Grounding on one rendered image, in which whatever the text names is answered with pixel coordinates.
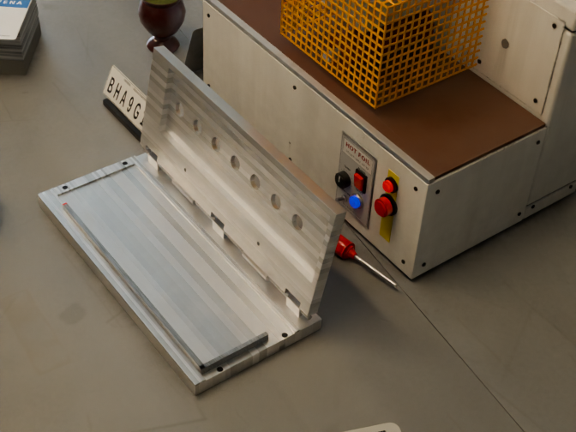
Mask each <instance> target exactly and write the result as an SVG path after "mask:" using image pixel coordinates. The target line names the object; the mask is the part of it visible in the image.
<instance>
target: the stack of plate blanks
mask: <svg viewBox="0 0 576 432"><path fill-rule="evenodd" d="M38 13H39V11H38V6H37V3H36V0H32V2H31V5H30V7H29V10H28V12H27V15H26V17H25V20H24V22H23V24H22V26H21V30H20V32H19V33H18V35H17V37H16V39H15V40H4V39H0V74H7V75H26V74H27V70H28V68H29V65H30V63H31V61H32V58H33V54H34V52H35V50H36V47H37V45H38V42H39V39H40V36H41V30H40V23H39V17H38Z"/></svg>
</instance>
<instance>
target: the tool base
mask: <svg viewBox="0 0 576 432"><path fill-rule="evenodd" d="M143 150H144V151H145V153H144V154H141V155H139V156H132V157H130V158H128V159H125V160H122V161H120V162H117V163H116V164H113V165H109V166H107V167H105V168H103V169H100V170H98V171H95V172H92V173H90V174H87V175H86V176H83V177H79V178H77V179H75V180H73V181H70V182H68V183H65V184H62V185H60V186H57V187H56V188H53V189H49V190H47V191H45V192H43V193H40V194H38V198H39V206H40V207H41V208H42V209H43V210H44V212H45V213H46V214H47V216H48V217H49V218H50V219H51V221H52V222H53V223H54V224H55V226H56V227H57V228H58V229H59V230H60V232H62V234H63V235H64V236H65V237H66V238H67V240H68V241H69V242H70V244H71V245H72V246H73V247H74V248H75V250H76V251H77V252H78V254H79V255H80V256H81V257H82V259H83V260H84V261H85V262H86V263H87V264H88V266H90V268H91V269H92V270H93V271H94V273H95V274H96V275H97V276H98V278H99V279H100V280H101V281H102V283H103V284H104V285H105V287H106V288H107V289H108V290H109V291H110V293H111V294H112V295H113V296H114V298H116V300H117V301H118V302H119V303H120V304H121V306H122V307H123V308H124V309H125V311H126V312H127V313H128V314H129V316H130V317H131V318H132V319H133V321H134V322H135V323H136V324H137V326H138V327H139V328H140V329H141V330H142V332H144V334H145V335H146V336H147V337H148V339H149V340H150V341H151V342H152V343H153V345H154V346H155V347H156V349H157V350H158V351H159V352H160V354H161V355H162V356H163V357H164V359H165V360H166V361H167V362H168V364H170V366H171V367H172V368H173V369H174V370H175V371H176V373H177V374H178V375H179V377H180V378H181V379H182V380H183V382H184V383H185V384H186V385H187V386H188V388H189V389H190V390H191V392H192V393H193V394H194V395H197V394H199V393H202V392H203V391H205V390H207V389H208V388H210V387H213V386H215V385H216V384H218V383H220V382H222V381H224V380H226V379H227V378H229V377H231V376H233V375H235V374H237V373H239V372H240V371H242V370H244V369H246V368H248V367H250V366H251V365H253V364H255V363H258V362H260V361H261V360H263V359H264V358H266V357H269V356H271V355H272V354H274V353H276V352H277V351H280V350H282V349H284V348H286V347H287V346H288V345H291V344H293V343H295V342H297V341H298V340H300V339H302V338H304V337H306V336H308V335H310V334H312V333H313V332H315V331H317V330H319V329H321V318H320V316H318V314H313V315H309V316H306V314H304V312H302V310H300V304H301V303H300V302H299V301H298V300H297V299H296V298H295V297H294V296H293V295H292V294H291V293H290V292H286V293H284V292H283V291H282V290H281V289H280V288H279V287H278V286H277V285H276V284H275V283H274V282H273V281H272V280H271V279H270V278H269V277H268V279H269V280H270V281H266V280H265V279H264V278H263V277H262V276H261V275H260V274H259V273H258V272H257V271H256V270H255V269H254V268H253V267H252V266H251V265H250V264H249V263H248V262H247V260H246V259H245V258H244V257H243V256H242V253H243V250H242V249H241V248H240V247H239V246H238V245H237V244H236V243H235V242H234V240H233V239H232V238H231V237H230V236H229V235H228V234H227V233H226V232H225V231H224V226H225V225H224V224H223V223H222V222H221V221H220V220H219V219H218V218H217V217H216V216H212V217H210V216H209V215H208V214H207V213H206V212H205V210H204V209H203V208H202V207H201V206H200V205H199V204H198V203H197V202H196V201H195V204H196V206H194V205H193V204H192V203H191V202H190V201H189V200H188V199H187V198H186V197H185V196H184V195H183V194H182V193H181V192H180V191H179V190H178V189H177V188H176V187H175V186H174V184H173V183H172V182H171V181H172V179H173V177H172V176H171V175H170V174H169V173H168V172H167V171H166V170H165V169H164V168H163V167H162V166H161V165H160V164H159V163H158V162H157V158H158V156H157V155H156V154H155V153H154V152H153V151H150V150H149V149H148V150H146V149H145V148H143ZM124 161H126V162H128V164H127V165H123V162H124ZM63 186H68V188H67V189H63ZM65 202H67V203H68V205H69V206H70V207H71V208H72V209H73V211H74V212H75V213H76V214H77V216H78V217H79V218H80V219H81V220H82V222H83V223H84V224H85V225H86V226H87V228H88V229H89V230H90V231H91V232H92V234H94V236H96V238H97V239H98V240H99V241H100V242H101V244H102V245H103V246H104V247H105V248H106V250H107V251H108V252H109V253H110V254H111V256H112V257H113V258H114V259H115V260H116V262H117V263H118V264H119V265H120V266H121V268H122V269H123V270H124V271H125V272H126V274H128V276H130V278H131V279H132V280H133V281H134V282H135V284H136V285H137V286H138V287H139V288H140V290H141V291H142V292H143V293H144V295H145V296H146V297H147V298H148V299H149V301H150V302H151V303H152V304H153V305H154V307H155V308H156V309H157V310H158V311H159V312H160V314H162V316H164V318H165V319H166V320H167V321H168V323H169V324H170V325H171V326H172V327H173V329H174V330H175V331H176V332H177V334H178V335H179V336H180V337H181V338H182V339H183V341H184V342H185V343H186V344H187V345H188V347H189V348H190V349H191V350H192V352H194V354H196V356H197V357H198V358H199V359H200V360H201V362H202V363H203V364H204V363H207V362H208V361H210V360H212V359H214V358H216V357H218V356H220V355H222V354H224V353H226V352H228V351H229V350H231V349H233V348H235V347H237V346H239V345H241V344H243V343H245V342H247V341H249V340H250V339H252V338H254V337H256V336H258V335H260V334H262V333H264V332H267V333H268V340H267V341H265V342H263V343H261V344H259V345H258V346H256V347H254V348H252V349H250V350H248V351H246V352H244V353H243V354H241V355H239V356H237V357H234V358H232V359H231V360H229V361H227V362H226V363H223V364H221V365H220V366H218V367H222V368H223V371H222V372H218V371H217V368H218V367H216V368H214V369H211V370H210V371H208V372H206V373H205V374H203V375H202V374H201V373H200V371H199V370H198V369H197V368H196V367H195V366H194V364H192V362H190V360H189V359H188V358H187V357H186V355H185V354H184V353H183V352H182V350H181V349H180V348H179V347H178V346H177V344H176V343H175V342H174V341H173V340H172V338H171V337H170V336H169V335H168V333H167V332H166V331H165V330H164V328H162V326H160V324H159V323H158V322H157V321H156V320H155V318H154V317H153V316H152V315H151V314H150V312H149V311H148V310H147V309H146V307H145V306H144V305H143V304H142V303H141V301H140V300H139V299H138V298H137V296H136V295H135V294H134V293H133V292H132V290H130V288H128V286H127V285H126V284H125V283H124V282H123V280H122V279H121V278H120V277H119V275H118V274H117V273H116V272H115V270H114V269H113V268H112V267H111V266H110V264H109V263H108V262H107V261H106V260H105V258H104V257H103V256H102V255H101V254H100V252H98V250H97V249H96V248H95V247H94V246H93V244H92V243H91V242H90V241H89V240H88V239H87V237H86V236H85V235H84V234H83V232H82V231H81V230H80V229H79V227H78V226H77V225H76V224H75V222H74V221H73V220H72V219H71V218H70V217H69V216H68V214H66V212H65V211H64V210H63V204H64V203H65ZM282 333H287V334H288V336H287V337H286V338H284V337H282Z"/></svg>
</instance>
